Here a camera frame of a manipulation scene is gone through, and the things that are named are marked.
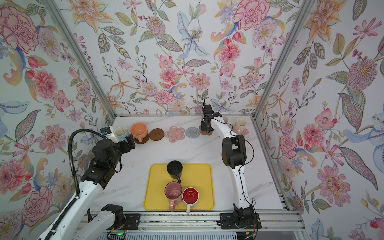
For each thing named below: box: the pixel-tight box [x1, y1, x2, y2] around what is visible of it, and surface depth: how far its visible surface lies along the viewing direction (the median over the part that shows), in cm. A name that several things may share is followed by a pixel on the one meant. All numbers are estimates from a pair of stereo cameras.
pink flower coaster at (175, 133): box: [164, 126, 185, 143], surface depth 112 cm
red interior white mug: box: [182, 187, 200, 214], surface depth 78 cm
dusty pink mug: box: [164, 181, 183, 212], surface depth 76 cm
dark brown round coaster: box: [149, 128, 165, 141], surface depth 112 cm
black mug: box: [166, 160, 183, 184], surface depth 86 cm
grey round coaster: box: [185, 127, 200, 139], surface depth 112 cm
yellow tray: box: [143, 163, 215, 211], surface depth 88 cm
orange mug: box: [130, 122, 148, 143], surface depth 106 cm
